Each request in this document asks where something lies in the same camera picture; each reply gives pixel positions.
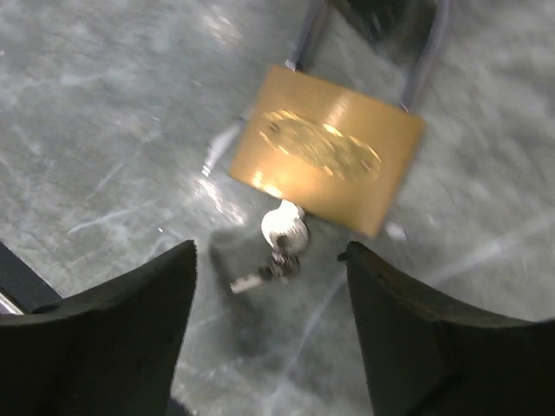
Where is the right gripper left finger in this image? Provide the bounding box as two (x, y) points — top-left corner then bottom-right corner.
(1, 241), (196, 415)

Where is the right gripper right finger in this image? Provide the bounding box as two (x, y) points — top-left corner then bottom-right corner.
(339, 242), (554, 415)

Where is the small metal key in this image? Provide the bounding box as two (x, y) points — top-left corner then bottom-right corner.
(230, 200), (310, 294)

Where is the brass padlock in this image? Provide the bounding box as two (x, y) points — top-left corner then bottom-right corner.
(202, 1), (451, 237)

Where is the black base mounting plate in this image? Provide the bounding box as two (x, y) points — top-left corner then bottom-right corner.
(0, 244), (62, 315)

